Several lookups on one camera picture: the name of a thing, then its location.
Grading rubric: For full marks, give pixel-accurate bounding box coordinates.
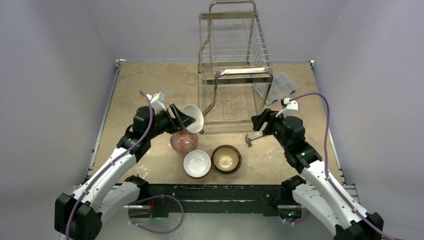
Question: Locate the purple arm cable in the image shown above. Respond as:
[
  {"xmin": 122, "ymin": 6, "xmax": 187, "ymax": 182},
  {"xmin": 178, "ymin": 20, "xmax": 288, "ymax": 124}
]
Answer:
[
  {"xmin": 288, "ymin": 92, "xmax": 405, "ymax": 240},
  {"xmin": 64, "ymin": 90, "xmax": 185, "ymax": 240}
]

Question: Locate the dark brown glazed bowl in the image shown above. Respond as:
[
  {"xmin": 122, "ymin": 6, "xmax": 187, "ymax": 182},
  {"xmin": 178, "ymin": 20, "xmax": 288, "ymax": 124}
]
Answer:
[{"xmin": 211, "ymin": 144, "xmax": 243, "ymax": 175}]

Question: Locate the stainless steel dish rack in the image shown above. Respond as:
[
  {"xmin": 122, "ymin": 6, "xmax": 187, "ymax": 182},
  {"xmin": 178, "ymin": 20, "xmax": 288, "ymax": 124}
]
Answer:
[{"xmin": 197, "ymin": 0, "xmax": 274, "ymax": 134}]

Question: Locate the clear plastic compartment box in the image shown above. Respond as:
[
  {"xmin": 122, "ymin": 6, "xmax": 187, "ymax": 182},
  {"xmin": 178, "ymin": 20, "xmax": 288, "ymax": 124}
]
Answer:
[{"xmin": 266, "ymin": 71, "xmax": 298, "ymax": 105}]

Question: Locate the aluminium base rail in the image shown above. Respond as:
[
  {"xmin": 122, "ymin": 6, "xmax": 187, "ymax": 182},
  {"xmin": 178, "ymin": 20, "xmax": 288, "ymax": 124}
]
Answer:
[{"xmin": 93, "ymin": 61, "xmax": 340, "ymax": 185}]

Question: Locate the white bowl with red rim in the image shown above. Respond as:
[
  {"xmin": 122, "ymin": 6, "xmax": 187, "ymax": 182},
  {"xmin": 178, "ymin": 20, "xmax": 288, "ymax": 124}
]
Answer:
[{"xmin": 183, "ymin": 150, "xmax": 212, "ymax": 179}]

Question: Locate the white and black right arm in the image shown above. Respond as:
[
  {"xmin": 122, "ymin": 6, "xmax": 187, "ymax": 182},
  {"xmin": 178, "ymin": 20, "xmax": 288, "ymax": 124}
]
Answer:
[{"xmin": 251, "ymin": 108, "xmax": 384, "ymax": 240}]

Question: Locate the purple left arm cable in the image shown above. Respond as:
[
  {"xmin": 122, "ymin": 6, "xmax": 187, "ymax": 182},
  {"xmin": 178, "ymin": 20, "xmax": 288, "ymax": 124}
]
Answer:
[{"xmin": 64, "ymin": 90, "xmax": 185, "ymax": 240}]

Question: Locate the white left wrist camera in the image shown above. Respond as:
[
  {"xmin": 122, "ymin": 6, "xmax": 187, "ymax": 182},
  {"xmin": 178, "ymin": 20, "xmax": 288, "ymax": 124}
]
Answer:
[{"xmin": 146, "ymin": 91, "xmax": 166, "ymax": 113}]

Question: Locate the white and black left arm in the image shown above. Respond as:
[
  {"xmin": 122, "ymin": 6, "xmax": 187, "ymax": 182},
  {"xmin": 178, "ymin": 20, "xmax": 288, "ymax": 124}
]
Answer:
[{"xmin": 54, "ymin": 104, "xmax": 199, "ymax": 240}]

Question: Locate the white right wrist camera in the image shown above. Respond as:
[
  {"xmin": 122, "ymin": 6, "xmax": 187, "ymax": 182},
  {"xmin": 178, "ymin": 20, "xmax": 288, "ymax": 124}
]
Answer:
[{"xmin": 275, "ymin": 97, "xmax": 299, "ymax": 118}]

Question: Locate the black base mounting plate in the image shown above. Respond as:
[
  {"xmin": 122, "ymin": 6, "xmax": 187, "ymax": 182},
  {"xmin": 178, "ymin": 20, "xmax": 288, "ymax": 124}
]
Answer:
[{"xmin": 125, "ymin": 175, "xmax": 303, "ymax": 220}]

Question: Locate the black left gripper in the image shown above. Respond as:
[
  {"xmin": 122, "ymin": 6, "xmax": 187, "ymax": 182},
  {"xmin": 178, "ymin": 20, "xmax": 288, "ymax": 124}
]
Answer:
[{"xmin": 146, "ymin": 103, "xmax": 195, "ymax": 140}]

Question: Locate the orange patterned bowl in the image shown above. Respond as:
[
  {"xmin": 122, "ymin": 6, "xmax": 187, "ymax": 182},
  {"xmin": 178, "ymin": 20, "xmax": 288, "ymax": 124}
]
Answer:
[{"xmin": 170, "ymin": 131, "xmax": 199, "ymax": 155}]

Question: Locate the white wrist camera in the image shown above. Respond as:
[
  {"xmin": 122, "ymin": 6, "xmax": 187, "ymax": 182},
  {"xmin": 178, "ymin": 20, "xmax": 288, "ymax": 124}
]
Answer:
[
  {"xmin": 275, "ymin": 97, "xmax": 299, "ymax": 118},
  {"xmin": 146, "ymin": 91, "xmax": 166, "ymax": 113}
]

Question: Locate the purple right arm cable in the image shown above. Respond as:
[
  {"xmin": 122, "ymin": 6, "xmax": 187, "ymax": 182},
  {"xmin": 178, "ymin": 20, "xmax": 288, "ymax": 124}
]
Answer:
[{"xmin": 288, "ymin": 92, "xmax": 405, "ymax": 240}]

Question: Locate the black-handled claw hammer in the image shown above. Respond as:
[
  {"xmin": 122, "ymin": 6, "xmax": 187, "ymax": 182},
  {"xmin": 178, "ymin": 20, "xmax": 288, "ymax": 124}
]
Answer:
[{"xmin": 244, "ymin": 133, "xmax": 265, "ymax": 148}]

